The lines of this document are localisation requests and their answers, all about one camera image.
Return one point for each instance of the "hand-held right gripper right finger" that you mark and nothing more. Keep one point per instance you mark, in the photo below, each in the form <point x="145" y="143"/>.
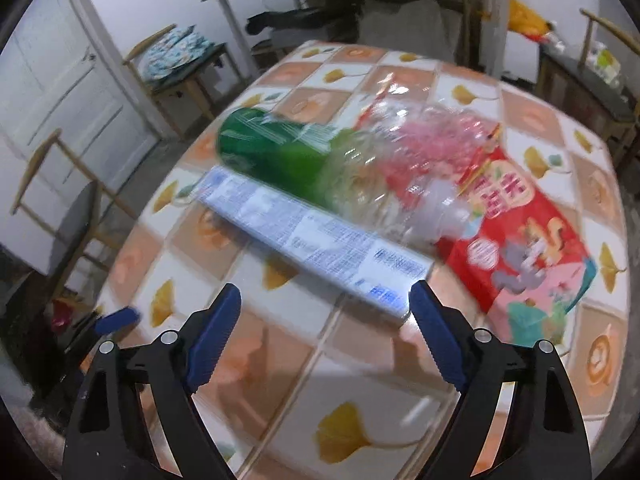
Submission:
<point x="435" y="335"/>

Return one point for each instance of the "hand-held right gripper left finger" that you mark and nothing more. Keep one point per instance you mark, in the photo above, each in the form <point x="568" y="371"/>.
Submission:
<point x="215" y="340"/>

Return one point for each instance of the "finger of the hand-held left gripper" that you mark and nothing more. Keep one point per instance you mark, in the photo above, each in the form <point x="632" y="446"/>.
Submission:
<point x="117" y="321"/>

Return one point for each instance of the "long white blue box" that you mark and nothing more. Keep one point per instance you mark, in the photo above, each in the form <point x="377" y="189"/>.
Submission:
<point x="300" y="230"/>

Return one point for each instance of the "clear bottle with green label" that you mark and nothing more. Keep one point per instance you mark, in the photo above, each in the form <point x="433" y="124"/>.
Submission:
<point x="280" y="155"/>

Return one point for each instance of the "wooden chair with dark seat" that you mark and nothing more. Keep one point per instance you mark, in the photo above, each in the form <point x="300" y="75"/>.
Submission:
<point x="75" y="220"/>

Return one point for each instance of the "red teal snack packet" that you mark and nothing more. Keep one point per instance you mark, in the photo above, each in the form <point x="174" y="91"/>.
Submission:
<point x="525" y="260"/>

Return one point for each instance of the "white panelled door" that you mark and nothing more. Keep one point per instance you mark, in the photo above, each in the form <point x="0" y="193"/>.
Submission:
<point x="60" y="110"/>

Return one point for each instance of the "wooden chair with patterned cushion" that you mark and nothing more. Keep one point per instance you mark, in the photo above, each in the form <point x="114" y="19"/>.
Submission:
<point x="190" y="85"/>

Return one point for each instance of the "patterned cushion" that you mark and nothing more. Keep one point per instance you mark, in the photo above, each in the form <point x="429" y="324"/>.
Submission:
<point x="175" y="52"/>

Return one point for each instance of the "wooden armchair with dark seat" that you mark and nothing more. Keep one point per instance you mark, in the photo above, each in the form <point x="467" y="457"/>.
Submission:
<point x="585" y="90"/>

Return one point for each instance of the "grey white sack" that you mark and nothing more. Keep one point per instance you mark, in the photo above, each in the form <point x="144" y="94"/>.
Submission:
<point x="415" y="25"/>

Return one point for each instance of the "dark cloth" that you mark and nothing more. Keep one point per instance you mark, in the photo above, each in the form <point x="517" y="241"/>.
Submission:
<point x="300" y="22"/>

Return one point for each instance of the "orange plastic bag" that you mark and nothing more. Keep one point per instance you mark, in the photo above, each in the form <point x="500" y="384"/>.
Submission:
<point x="525" y="17"/>

